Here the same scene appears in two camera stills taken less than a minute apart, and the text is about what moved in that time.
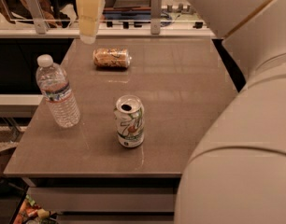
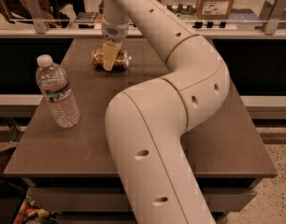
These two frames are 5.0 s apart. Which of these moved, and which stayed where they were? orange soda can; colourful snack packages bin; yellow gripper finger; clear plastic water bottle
Moved: yellow gripper finger
Stayed: clear plastic water bottle; colourful snack packages bin; orange soda can
